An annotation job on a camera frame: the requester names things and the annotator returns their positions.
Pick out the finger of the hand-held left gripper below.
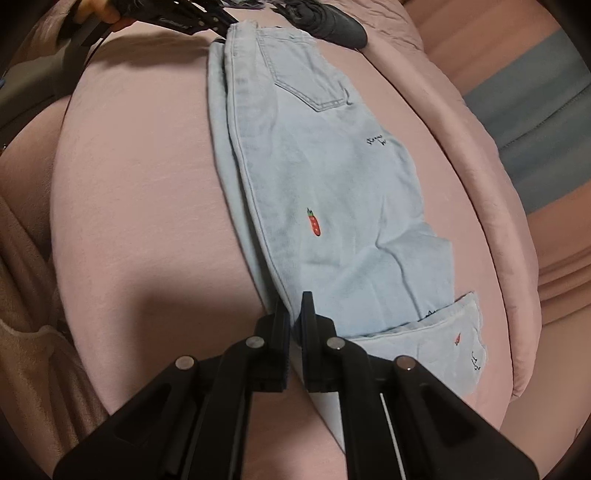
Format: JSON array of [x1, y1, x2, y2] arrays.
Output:
[[157, 0, 238, 41]]

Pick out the pink bed sheet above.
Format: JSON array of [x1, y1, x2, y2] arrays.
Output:
[[46, 18, 513, 480]]

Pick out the dark cloth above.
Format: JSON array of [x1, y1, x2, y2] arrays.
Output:
[[265, 0, 370, 49]]

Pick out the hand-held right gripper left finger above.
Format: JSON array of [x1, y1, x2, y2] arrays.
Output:
[[53, 300, 294, 480]]

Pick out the light blue denim pants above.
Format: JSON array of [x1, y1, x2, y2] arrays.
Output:
[[205, 21, 490, 398]]

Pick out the pink and blue curtain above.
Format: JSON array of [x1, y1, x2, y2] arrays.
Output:
[[406, 0, 591, 453]]

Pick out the person's left hand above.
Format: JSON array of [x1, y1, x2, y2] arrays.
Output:
[[88, 0, 134, 25]]

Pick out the pink quilt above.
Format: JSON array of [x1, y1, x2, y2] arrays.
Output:
[[318, 0, 543, 400]]

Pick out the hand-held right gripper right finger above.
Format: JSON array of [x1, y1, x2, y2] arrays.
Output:
[[299, 292, 541, 480]]

